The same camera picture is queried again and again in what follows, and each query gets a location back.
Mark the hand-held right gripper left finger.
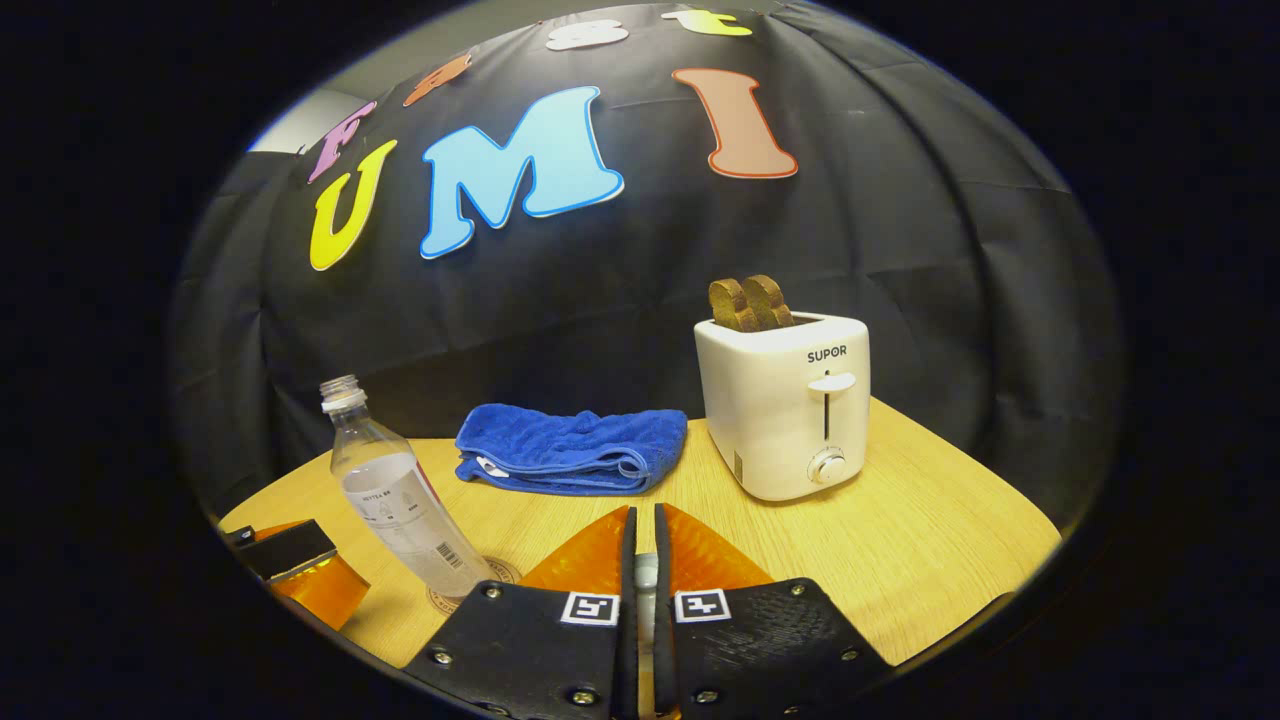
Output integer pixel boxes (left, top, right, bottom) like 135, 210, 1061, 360
405, 505, 641, 720

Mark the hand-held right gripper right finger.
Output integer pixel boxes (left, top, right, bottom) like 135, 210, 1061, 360
652, 503, 896, 720

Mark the round brown coaster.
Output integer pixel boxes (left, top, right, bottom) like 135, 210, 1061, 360
428, 556, 523, 613

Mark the clear plastic water bottle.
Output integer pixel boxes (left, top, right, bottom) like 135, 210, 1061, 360
320, 375, 498, 599

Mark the blue towel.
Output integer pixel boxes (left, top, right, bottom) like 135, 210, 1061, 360
455, 403, 689, 497

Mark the white toaster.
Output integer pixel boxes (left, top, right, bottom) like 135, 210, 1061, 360
694, 312, 872, 503

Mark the black backdrop cloth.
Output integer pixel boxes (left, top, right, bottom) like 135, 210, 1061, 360
170, 0, 1126, 531

